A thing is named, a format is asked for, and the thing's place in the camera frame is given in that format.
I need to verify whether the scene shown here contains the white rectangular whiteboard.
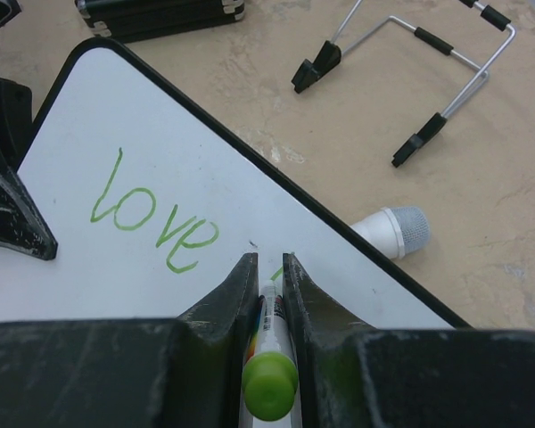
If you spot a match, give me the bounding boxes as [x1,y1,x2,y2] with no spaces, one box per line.
[0,38,465,329]

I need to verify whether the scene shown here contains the white microphone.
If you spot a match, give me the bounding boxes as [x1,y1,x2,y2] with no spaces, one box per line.
[351,206,431,259]

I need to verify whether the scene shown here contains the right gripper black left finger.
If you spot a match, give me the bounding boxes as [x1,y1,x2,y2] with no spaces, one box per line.
[0,253,259,427]

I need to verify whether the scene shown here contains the black wire easel stand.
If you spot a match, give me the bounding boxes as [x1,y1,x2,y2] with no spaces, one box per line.
[291,1,517,169]

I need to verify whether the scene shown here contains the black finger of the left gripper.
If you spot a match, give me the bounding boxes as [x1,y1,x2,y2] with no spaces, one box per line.
[0,78,58,260]

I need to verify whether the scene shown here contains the green whiteboard marker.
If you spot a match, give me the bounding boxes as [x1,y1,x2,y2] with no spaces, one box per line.
[242,268,302,427]

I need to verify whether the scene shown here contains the black flat case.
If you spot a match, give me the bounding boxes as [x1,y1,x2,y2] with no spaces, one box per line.
[75,0,245,43]

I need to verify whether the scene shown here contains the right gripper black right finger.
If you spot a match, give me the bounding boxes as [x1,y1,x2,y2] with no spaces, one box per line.
[283,254,535,427]

